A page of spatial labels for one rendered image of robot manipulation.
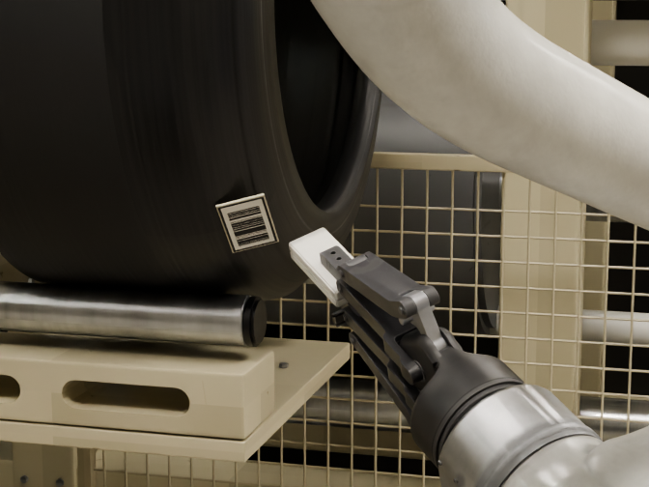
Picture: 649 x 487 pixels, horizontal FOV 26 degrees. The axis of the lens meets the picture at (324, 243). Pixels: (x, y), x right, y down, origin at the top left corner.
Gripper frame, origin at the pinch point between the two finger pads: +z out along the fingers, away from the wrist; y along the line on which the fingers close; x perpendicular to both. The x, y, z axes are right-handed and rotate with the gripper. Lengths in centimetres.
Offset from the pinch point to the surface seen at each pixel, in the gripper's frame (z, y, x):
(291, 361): 30.0, 36.7, 6.7
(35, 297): 29.7, 15.1, -16.1
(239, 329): 15.7, 16.2, -2.6
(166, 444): 14.6, 23.9, -11.7
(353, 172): 33.7, 19.9, 18.7
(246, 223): 15.1, 5.5, -0.2
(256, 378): 13.9, 20.7, -2.7
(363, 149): 36.3, 19.7, 21.4
